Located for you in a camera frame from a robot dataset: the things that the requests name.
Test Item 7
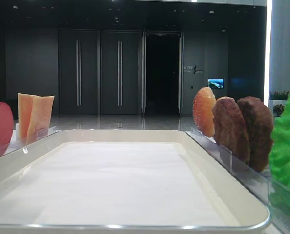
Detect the sesame bun top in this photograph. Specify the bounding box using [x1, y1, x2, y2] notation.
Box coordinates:
[192, 87, 216, 137]

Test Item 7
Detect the upper potted plant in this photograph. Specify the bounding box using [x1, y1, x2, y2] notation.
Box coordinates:
[269, 90, 289, 101]

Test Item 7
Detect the lower potted plant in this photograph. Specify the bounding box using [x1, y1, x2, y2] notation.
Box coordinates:
[273, 104, 285, 117]

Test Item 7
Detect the white paper tray liner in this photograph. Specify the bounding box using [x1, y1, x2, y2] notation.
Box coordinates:
[0, 142, 238, 228]

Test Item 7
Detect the left clear acrylic holder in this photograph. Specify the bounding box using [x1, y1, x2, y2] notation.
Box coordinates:
[0, 126, 58, 157]

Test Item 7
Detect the clear acrylic holder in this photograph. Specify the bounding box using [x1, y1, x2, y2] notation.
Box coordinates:
[187, 128, 290, 234]
[0, 126, 58, 157]

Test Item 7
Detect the front brown meat patty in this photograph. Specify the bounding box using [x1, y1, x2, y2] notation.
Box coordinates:
[212, 99, 250, 165]

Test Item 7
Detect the right clear acrylic holder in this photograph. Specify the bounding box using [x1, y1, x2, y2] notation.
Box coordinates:
[187, 128, 290, 234]

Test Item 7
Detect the potted plant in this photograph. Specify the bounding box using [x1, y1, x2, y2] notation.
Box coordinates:
[273, 104, 285, 117]
[269, 90, 289, 101]

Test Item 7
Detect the rear brown meat patty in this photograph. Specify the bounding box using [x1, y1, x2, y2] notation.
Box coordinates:
[237, 96, 273, 172]

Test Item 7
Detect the brown meat patty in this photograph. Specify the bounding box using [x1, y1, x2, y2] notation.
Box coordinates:
[212, 99, 250, 165]
[237, 96, 273, 172]

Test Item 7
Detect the rear orange cheese slice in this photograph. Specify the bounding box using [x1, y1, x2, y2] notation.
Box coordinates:
[18, 93, 36, 139]

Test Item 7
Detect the middle dark double door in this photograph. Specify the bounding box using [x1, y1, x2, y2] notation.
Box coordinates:
[101, 32, 140, 115]

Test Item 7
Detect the small wall display screen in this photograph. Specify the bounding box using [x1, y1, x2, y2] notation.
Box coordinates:
[207, 79, 224, 89]

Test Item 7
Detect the green lettuce leaf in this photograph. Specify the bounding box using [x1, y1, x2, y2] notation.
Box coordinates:
[269, 92, 290, 214]

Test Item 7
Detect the white rectangular tray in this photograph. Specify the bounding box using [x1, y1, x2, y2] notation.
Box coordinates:
[0, 130, 271, 234]

